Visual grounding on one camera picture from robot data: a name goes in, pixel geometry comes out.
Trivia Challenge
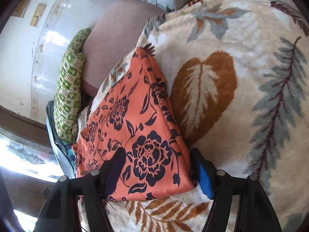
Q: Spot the orange black floral garment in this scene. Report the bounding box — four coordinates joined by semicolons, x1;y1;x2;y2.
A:
73;48;194;200

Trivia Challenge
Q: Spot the grey blue cloth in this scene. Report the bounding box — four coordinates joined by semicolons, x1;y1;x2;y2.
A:
46;101;76;179

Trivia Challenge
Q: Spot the teal navy striped cloth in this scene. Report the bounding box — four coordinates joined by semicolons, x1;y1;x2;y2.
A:
65;142;76;166

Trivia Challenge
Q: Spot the green white patterned pillow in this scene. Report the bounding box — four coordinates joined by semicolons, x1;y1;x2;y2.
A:
54;28;91;143

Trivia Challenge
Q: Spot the cream leaf pattern fleece blanket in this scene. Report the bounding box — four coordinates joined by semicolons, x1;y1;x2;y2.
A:
77;0;309;232

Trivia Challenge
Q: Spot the pink quilted cushion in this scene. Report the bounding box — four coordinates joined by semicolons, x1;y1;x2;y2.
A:
81;0;165;97

